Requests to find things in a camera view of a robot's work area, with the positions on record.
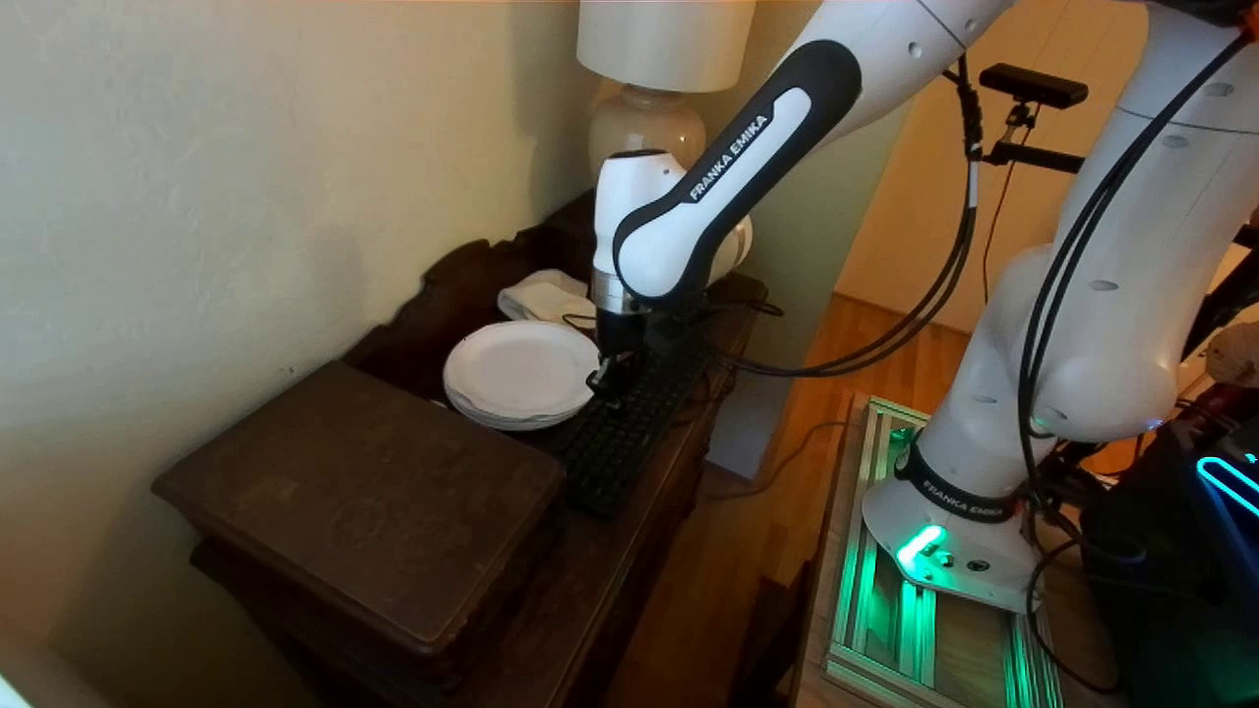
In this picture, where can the black computer keyboard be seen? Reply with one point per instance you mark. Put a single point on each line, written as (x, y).
(632, 438)

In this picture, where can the white folded cloth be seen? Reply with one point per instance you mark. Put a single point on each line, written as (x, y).
(546, 295)

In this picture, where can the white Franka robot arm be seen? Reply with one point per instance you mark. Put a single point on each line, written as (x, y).
(1114, 328)

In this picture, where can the black computer tower blue light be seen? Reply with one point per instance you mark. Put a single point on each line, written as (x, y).
(1182, 574)

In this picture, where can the white round plate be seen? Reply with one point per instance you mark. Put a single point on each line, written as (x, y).
(518, 374)

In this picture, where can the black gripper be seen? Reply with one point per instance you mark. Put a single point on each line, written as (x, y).
(642, 340)

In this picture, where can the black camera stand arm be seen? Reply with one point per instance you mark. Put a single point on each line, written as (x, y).
(1030, 155)

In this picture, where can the dark wooden box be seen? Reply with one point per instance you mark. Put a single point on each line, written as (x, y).
(360, 503)

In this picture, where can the dark wooden desk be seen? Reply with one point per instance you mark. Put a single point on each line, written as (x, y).
(615, 574)

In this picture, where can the wooden robot platform green light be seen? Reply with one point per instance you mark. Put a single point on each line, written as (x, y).
(891, 632)

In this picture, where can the black stereo camera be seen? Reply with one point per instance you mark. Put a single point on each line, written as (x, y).
(1032, 84)

